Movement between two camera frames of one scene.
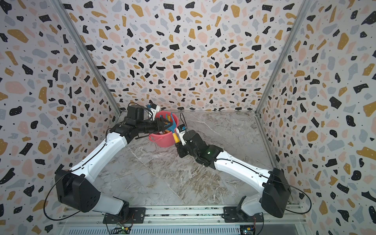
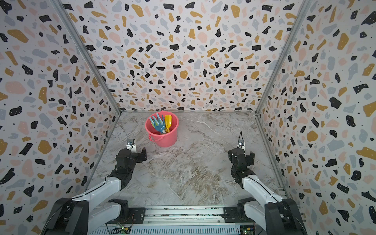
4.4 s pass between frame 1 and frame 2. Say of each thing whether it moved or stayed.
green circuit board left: stayed
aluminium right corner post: stayed
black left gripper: moved
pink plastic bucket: stayed
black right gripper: moved
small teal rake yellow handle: moved
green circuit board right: stayed
